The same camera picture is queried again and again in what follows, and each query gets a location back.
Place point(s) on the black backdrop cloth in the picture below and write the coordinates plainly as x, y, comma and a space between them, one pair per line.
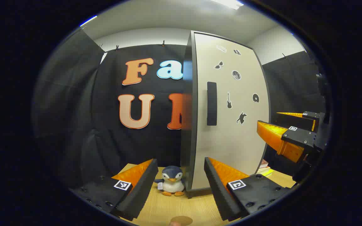
74, 110

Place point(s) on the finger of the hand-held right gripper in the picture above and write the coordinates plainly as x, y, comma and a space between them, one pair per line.
300, 137
294, 121

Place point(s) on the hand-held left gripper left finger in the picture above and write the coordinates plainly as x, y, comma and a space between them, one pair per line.
143, 188

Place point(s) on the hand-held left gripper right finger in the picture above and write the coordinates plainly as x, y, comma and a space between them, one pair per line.
218, 191

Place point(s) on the brown book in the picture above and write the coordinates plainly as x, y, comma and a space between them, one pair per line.
264, 164

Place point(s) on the grey cabinet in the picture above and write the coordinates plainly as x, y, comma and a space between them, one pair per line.
188, 147

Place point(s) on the ceiling light panel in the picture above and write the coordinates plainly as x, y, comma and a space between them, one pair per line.
228, 3

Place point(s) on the penguin plush toy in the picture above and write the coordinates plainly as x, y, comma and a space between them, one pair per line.
172, 185

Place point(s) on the round brown coaster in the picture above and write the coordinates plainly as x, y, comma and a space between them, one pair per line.
182, 220

